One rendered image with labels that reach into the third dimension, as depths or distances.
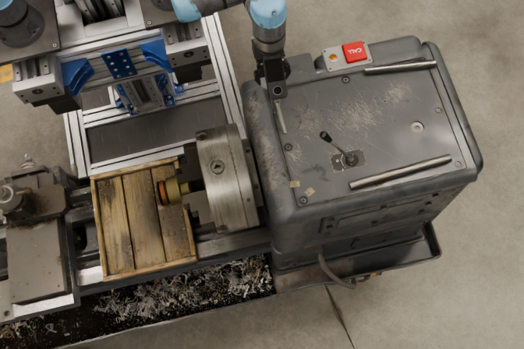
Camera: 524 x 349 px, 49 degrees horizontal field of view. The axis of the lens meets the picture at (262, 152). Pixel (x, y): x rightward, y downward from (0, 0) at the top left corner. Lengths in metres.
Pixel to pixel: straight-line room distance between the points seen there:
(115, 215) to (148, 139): 0.87
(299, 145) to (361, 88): 0.25
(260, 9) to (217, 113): 1.59
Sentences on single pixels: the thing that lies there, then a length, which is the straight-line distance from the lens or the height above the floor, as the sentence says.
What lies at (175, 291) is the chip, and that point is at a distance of 2.19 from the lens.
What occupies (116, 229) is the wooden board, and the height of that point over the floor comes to 0.89.
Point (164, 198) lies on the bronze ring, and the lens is 1.70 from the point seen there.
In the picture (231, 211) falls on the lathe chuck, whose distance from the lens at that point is 1.60.
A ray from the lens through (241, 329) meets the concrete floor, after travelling 2.72.
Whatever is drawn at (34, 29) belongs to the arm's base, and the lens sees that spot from 1.98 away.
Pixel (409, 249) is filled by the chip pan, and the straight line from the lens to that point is 2.26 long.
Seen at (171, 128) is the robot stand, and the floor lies 0.21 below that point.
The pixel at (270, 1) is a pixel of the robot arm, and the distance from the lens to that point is 1.23.
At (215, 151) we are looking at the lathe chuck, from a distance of 1.59.
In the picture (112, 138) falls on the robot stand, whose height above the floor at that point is 0.21.
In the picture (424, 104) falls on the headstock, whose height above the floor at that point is 1.25.
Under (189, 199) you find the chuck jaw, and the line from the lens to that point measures 1.69.
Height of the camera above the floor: 2.70
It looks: 69 degrees down
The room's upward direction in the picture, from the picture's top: 5 degrees counter-clockwise
